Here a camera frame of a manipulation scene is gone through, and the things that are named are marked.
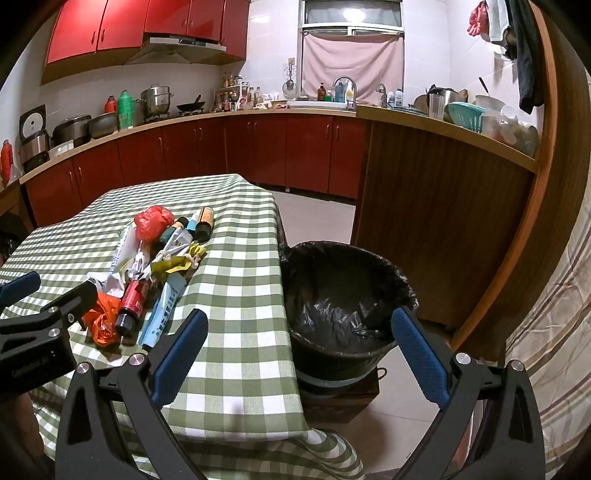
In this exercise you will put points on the blue detergent bottle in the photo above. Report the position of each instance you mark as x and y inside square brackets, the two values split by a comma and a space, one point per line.
[340, 93]

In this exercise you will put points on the orange-brown bottle with black cap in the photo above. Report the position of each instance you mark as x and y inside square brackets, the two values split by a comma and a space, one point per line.
[205, 219]

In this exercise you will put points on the red base cabinets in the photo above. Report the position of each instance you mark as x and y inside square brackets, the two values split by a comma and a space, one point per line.
[258, 147]

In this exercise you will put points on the window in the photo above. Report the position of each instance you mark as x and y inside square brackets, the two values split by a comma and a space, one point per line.
[351, 14]

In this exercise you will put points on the red rubber gloves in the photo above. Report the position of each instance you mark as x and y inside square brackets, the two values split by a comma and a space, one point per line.
[478, 21]

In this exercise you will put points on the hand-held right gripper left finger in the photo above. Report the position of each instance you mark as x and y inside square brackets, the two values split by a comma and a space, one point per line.
[178, 355]

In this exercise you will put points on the clear plastic containers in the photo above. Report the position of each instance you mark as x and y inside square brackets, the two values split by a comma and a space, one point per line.
[508, 131]

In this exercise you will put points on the brown glass bottle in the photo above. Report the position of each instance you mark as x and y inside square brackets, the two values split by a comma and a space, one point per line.
[321, 93]

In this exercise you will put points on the white paper packaging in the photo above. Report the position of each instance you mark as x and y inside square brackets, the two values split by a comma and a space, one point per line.
[122, 249]

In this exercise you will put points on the glass cup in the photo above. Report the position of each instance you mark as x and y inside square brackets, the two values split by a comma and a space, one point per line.
[436, 107]

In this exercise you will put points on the dark hanging cloth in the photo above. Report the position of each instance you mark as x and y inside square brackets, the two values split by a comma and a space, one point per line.
[526, 55]

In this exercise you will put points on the red bottle with black cap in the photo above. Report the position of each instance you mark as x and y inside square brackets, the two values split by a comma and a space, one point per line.
[134, 300]

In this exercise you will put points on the light blue printed tube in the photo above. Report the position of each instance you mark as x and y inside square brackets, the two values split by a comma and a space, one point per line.
[161, 314]

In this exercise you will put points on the wooden crate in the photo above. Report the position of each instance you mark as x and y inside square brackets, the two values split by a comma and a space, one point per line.
[341, 406]

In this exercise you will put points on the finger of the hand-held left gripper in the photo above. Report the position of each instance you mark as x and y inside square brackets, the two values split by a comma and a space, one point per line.
[76, 297]
[21, 286]

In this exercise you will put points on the tall chrome faucet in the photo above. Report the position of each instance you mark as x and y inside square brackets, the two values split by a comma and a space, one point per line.
[353, 87]

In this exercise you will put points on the red plastic bag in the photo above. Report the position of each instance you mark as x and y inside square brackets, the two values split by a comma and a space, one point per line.
[152, 221]

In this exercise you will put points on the teal plastic colander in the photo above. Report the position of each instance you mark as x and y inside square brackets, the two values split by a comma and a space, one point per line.
[466, 117]

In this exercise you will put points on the silver rice cooker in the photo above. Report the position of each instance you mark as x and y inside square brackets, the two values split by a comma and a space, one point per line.
[34, 147]

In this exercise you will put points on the rack of condiment bottles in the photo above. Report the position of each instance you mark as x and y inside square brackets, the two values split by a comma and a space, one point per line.
[231, 97]

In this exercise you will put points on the red thermos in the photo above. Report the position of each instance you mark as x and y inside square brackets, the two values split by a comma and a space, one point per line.
[110, 105]

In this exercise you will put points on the striped curtain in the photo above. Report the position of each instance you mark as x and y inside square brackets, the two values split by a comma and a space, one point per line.
[563, 346]

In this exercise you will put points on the steel kettle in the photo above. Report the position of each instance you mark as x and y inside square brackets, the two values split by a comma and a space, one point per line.
[448, 97]

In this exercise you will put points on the steel steamer pot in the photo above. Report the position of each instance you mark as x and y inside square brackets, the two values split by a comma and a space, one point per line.
[157, 99]

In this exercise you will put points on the small chrome faucet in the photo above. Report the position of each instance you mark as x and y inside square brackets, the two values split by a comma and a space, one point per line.
[382, 92]

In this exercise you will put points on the orange plastic bag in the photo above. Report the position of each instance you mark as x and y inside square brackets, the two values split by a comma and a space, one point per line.
[104, 323]

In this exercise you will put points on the wooden door frame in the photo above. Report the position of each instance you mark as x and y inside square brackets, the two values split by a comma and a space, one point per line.
[554, 184]

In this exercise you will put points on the bin with black liner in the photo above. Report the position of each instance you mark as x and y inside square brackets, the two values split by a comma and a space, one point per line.
[332, 277]

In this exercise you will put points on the yellow wrapper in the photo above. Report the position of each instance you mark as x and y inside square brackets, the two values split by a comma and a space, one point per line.
[173, 265]

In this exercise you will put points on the black wok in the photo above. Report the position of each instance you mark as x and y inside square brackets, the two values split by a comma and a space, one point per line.
[190, 107]

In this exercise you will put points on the range hood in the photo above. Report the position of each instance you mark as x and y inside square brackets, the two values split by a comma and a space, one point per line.
[171, 50]

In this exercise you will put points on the brown wooden counter cabinet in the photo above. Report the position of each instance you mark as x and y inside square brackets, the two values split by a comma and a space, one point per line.
[438, 207]

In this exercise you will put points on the pink cloth curtain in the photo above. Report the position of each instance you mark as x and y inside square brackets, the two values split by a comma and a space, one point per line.
[351, 60]

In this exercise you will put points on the red plastic bottle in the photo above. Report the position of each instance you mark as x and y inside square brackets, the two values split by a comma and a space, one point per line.
[5, 159]

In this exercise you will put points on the person's left forearm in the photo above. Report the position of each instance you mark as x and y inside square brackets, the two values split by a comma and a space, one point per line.
[21, 424]

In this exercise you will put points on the black electric cooker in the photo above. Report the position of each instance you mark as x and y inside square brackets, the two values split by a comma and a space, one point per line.
[71, 131]

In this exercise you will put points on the white pot with ladle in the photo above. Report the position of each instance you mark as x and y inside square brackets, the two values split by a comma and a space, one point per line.
[489, 101]

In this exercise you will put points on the red wall cabinets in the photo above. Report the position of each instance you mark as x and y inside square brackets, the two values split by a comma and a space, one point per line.
[115, 23]

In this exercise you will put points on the dark bottle with green label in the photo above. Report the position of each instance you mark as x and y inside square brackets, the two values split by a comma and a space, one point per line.
[173, 228]

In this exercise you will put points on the green checkered tablecloth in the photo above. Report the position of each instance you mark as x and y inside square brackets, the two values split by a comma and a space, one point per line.
[240, 286]

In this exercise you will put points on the green thermos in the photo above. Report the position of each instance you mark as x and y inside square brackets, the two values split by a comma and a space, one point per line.
[125, 110]

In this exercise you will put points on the grey metal basin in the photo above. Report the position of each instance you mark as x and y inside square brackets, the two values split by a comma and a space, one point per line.
[102, 125]

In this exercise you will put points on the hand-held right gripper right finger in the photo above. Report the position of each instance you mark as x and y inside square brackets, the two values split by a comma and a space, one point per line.
[422, 355]

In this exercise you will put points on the white plastic bottle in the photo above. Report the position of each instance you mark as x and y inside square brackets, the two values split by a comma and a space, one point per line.
[397, 98]

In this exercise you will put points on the white hanging towel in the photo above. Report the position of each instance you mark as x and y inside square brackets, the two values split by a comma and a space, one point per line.
[497, 21]

